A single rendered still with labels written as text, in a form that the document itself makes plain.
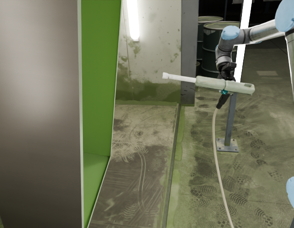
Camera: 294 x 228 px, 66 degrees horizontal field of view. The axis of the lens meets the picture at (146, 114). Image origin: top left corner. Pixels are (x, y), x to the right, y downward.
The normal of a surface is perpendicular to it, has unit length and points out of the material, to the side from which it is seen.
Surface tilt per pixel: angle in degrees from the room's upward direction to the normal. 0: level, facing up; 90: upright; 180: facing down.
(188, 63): 90
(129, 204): 0
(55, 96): 90
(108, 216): 0
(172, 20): 90
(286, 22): 83
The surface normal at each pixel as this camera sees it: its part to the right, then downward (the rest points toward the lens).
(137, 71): -0.18, 0.51
